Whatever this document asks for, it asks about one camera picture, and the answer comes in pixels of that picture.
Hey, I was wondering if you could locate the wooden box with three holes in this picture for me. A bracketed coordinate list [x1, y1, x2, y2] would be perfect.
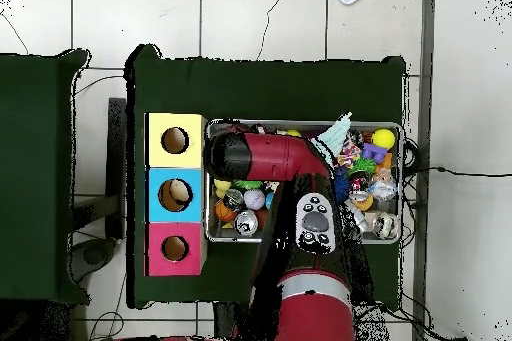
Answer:
[144, 112, 209, 278]

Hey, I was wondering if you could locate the clear mesh bin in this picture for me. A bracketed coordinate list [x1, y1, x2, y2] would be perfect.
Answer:
[205, 118, 403, 245]

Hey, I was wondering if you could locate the silver drink can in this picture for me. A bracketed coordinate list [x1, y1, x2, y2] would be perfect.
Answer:
[233, 209, 260, 237]

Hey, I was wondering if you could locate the dark green tablecloth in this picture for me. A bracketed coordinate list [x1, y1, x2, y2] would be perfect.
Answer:
[126, 43, 407, 310]

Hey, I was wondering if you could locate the mint green knitted cloth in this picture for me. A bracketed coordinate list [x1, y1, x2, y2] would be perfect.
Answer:
[310, 112, 353, 167]

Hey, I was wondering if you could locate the silver plastic toy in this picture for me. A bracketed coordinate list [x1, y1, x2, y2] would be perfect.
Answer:
[345, 200, 371, 234]

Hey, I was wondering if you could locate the purple toy block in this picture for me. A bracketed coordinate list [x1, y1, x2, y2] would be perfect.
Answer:
[360, 142, 388, 165]

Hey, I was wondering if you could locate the green covered side table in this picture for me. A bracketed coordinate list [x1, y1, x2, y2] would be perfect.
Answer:
[0, 49, 91, 305]

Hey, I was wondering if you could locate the black cable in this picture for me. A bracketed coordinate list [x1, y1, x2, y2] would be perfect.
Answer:
[411, 165, 512, 178]

